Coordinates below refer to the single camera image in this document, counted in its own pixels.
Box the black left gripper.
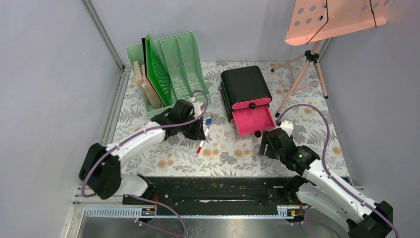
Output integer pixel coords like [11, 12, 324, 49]
[179, 114, 206, 140]

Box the red capped marker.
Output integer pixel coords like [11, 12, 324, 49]
[196, 127, 210, 154]

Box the black pink drawer unit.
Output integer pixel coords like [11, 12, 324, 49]
[220, 65, 275, 138]

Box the purple 52-storey treehouse book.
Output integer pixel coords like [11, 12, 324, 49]
[141, 64, 163, 109]

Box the green transparent plastic folder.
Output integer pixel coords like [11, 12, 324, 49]
[146, 34, 172, 107]

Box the green 104-storey treehouse book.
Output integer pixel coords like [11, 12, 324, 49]
[133, 60, 152, 104]

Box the white AVE notebook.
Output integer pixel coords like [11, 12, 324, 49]
[142, 37, 165, 105]

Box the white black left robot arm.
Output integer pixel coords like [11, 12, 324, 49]
[78, 99, 207, 204]

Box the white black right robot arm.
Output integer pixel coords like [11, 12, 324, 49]
[259, 127, 393, 238]

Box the floral table mat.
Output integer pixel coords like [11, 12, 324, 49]
[122, 62, 350, 178]

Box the mint green file organizer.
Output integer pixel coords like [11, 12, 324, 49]
[126, 32, 211, 118]

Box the pink music stand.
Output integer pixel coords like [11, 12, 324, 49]
[271, 0, 391, 117]

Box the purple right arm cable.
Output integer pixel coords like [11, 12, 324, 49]
[277, 104, 401, 238]

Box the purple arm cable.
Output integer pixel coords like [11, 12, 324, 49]
[80, 90, 210, 237]
[277, 104, 401, 238]

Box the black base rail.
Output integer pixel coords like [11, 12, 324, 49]
[72, 176, 365, 220]

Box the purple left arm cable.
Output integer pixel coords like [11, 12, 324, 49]
[80, 90, 210, 237]

